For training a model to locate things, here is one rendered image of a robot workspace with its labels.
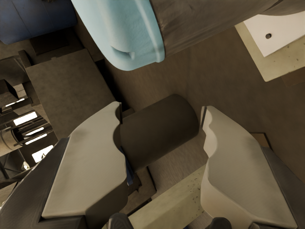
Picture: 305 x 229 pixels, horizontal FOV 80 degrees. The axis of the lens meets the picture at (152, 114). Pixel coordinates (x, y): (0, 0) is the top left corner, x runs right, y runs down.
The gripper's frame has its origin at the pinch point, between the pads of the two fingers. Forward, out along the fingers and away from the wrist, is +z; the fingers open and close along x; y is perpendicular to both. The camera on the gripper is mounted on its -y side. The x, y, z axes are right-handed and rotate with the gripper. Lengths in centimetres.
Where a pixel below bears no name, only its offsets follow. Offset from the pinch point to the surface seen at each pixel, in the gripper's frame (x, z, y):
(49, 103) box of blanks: -97, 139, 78
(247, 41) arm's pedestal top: 17.0, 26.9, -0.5
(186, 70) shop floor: 13, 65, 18
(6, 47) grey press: -208, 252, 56
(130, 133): -10, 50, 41
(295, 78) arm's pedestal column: 30.5, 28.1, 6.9
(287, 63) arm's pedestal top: 21.8, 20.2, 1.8
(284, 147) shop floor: 38, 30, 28
